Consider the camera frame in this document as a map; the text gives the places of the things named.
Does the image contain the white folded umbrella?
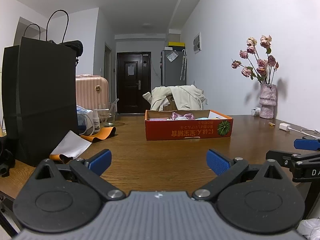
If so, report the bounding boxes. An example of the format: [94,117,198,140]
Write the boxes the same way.
[180,49,187,81]

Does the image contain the white plastic bag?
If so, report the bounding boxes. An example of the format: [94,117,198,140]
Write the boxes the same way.
[296,217,320,240]

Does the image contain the grey fridge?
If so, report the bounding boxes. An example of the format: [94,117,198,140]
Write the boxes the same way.
[161,49,187,87]

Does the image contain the white paper sheet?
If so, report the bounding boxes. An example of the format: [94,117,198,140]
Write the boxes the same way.
[50,130,92,158]

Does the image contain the beige jacket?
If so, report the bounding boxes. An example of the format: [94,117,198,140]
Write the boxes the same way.
[142,85,206,111]

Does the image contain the pink suitcase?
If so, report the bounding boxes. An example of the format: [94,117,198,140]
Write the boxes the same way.
[76,74,109,112]

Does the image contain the red cardboard box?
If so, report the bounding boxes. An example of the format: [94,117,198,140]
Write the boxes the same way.
[144,109,234,141]

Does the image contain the black hat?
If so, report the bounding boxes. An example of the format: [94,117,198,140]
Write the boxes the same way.
[49,39,83,67]

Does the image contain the grey side door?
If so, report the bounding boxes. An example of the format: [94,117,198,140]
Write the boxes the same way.
[104,44,112,103]

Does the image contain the dark brown door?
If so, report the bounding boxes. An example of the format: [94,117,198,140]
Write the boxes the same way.
[116,52,152,114]

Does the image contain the white charger cable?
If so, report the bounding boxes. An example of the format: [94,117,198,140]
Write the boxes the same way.
[289,128,318,138]

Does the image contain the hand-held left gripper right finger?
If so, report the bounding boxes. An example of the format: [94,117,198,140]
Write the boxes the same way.
[192,149,298,202]

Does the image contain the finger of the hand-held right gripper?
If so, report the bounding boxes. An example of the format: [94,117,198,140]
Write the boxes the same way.
[265,150,320,167]
[294,139,320,151]

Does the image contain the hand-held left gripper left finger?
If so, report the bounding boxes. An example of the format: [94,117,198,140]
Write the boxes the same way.
[21,149,127,202]

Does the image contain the white spray bottle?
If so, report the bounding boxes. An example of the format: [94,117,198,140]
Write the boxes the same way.
[93,109,100,133]

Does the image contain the blue white face mask pack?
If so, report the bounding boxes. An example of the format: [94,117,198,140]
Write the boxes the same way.
[76,105,94,135]

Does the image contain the wall picture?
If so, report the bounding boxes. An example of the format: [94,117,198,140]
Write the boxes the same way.
[193,32,202,54]

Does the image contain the pink textured vase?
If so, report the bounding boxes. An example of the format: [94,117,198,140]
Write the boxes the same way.
[259,83,277,119]

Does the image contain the glass cup with straw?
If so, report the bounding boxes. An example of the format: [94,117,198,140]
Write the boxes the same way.
[99,99,119,127]

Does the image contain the black paper bag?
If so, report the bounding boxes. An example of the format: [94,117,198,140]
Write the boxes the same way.
[2,9,80,167]

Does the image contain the dried pink roses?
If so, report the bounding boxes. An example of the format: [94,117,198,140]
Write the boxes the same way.
[231,35,279,85]

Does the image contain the black object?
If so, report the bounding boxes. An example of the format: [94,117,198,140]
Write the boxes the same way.
[0,136,16,178]

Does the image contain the orange elastic band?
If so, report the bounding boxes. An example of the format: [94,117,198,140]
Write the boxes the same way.
[49,154,74,165]
[80,127,117,143]

